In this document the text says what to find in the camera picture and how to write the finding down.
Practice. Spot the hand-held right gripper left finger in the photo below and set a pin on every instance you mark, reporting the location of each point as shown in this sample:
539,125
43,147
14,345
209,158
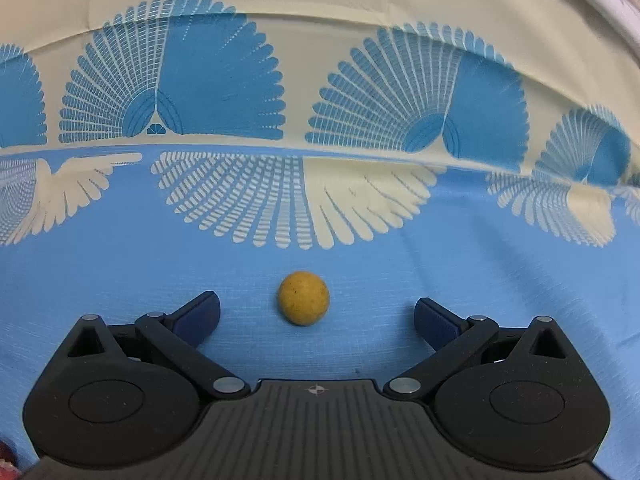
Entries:
197,322

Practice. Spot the small yellow round fruit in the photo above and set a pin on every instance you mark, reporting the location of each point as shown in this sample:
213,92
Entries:
303,297

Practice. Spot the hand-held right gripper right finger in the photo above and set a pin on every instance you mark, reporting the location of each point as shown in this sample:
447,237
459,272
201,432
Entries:
435,325

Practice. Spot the blue fan-print blanket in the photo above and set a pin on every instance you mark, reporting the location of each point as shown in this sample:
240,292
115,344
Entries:
320,210

